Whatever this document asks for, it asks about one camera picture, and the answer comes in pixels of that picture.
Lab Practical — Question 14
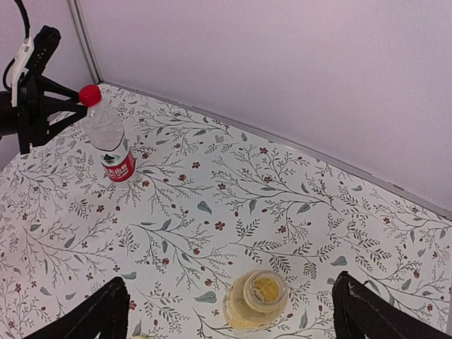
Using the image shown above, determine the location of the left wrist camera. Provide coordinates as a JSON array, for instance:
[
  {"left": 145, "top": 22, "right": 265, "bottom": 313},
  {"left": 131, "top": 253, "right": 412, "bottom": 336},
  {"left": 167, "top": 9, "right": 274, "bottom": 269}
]
[{"left": 3, "top": 25, "right": 61, "bottom": 107}]

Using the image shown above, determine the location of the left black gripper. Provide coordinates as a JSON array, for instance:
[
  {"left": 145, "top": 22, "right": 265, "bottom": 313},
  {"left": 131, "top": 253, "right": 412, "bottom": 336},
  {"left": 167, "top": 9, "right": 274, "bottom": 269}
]
[{"left": 1, "top": 76, "right": 87, "bottom": 154}]

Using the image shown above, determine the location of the red cap water bottle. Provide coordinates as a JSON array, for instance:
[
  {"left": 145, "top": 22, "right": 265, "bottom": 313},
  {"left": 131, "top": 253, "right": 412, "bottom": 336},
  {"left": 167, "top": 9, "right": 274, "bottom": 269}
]
[{"left": 81, "top": 96, "right": 136, "bottom": 183}]

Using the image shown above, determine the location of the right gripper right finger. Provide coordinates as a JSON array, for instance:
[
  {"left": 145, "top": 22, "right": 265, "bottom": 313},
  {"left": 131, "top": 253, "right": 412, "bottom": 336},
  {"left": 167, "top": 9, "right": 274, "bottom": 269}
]
[{"left": 332, "top": 271, "right": 448, "bottom": 339}]

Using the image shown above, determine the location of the left aluminium frame post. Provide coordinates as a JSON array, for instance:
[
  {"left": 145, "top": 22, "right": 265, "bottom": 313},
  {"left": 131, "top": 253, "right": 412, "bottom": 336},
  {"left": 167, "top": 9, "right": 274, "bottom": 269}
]
[{"left": 66, "top": 0, "right": 104, "bottom": 84}]

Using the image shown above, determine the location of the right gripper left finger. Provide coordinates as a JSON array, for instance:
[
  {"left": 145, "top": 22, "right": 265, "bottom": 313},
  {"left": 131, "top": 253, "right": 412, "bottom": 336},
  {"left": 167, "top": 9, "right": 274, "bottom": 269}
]
[{"left": 25, "top": 277, "right": 129, "bottom": 339}]

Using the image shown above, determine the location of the red bottle cap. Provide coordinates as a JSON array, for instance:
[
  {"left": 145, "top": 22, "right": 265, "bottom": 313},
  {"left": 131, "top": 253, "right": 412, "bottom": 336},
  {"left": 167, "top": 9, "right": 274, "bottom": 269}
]
[{"left": 78, "top": 84, "right": 102, "bottom": 107}]

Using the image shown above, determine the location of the yellow juice bottle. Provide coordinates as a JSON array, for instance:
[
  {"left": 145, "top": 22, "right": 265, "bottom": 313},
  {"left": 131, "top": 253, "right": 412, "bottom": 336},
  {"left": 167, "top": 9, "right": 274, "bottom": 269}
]
[{"left": 222, "top": 270, "right": 289, "bottom": 331}]

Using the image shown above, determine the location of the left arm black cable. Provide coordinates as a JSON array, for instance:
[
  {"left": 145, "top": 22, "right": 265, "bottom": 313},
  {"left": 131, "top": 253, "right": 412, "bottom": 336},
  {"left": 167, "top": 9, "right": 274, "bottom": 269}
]
[{"left": 13, "top": 0, "right": 35, "bottom": 40}]

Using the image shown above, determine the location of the floral patterned table mat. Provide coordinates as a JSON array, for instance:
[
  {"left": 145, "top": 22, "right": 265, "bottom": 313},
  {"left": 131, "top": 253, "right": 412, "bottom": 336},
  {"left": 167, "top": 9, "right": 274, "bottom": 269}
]
[{"left": 1, "top": 85, "right": 451, "bottom": 338}]

